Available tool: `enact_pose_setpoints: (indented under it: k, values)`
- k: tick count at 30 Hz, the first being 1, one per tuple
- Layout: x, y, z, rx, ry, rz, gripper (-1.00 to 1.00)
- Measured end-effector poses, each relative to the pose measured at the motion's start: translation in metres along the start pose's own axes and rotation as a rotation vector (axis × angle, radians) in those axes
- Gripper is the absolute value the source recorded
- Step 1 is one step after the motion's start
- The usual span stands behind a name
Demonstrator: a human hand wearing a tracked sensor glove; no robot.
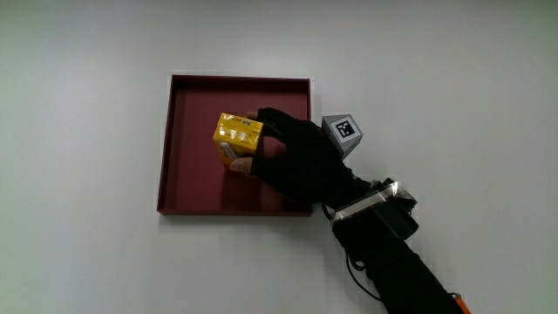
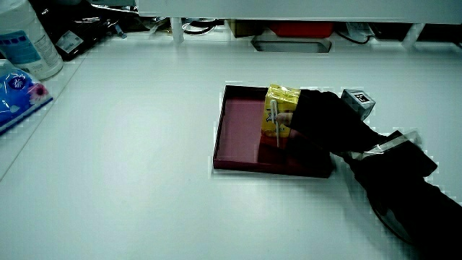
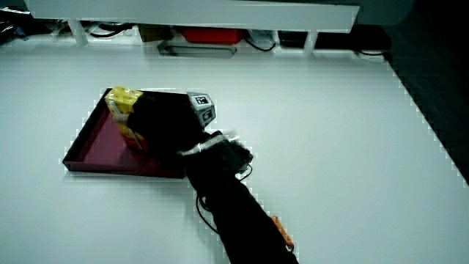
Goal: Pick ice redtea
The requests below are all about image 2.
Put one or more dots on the person's right hand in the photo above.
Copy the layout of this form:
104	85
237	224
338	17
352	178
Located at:
325	119

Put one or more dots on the yellow ice redtea carton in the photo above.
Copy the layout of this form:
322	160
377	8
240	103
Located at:
279	99

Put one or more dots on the person's right forearm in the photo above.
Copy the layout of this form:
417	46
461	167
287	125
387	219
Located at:
411	187

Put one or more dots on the clear tape band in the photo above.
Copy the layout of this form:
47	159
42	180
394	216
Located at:
391	143

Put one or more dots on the grey metal stand base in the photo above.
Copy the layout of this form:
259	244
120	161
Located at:
290	45

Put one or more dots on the dark red tray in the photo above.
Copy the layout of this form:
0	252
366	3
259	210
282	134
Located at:
240	133

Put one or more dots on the red box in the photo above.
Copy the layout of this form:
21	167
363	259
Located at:
301	29

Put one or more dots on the white shelf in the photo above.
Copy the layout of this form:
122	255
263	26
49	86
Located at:
288	9

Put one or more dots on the brown cardboard box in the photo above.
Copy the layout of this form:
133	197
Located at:
242	28

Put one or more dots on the black plastic bag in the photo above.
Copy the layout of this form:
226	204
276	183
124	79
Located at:
72	25

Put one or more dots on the blue tissue packet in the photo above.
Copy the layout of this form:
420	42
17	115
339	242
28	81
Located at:
18	97

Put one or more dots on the white wipes canister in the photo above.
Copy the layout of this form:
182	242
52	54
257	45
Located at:
25	43

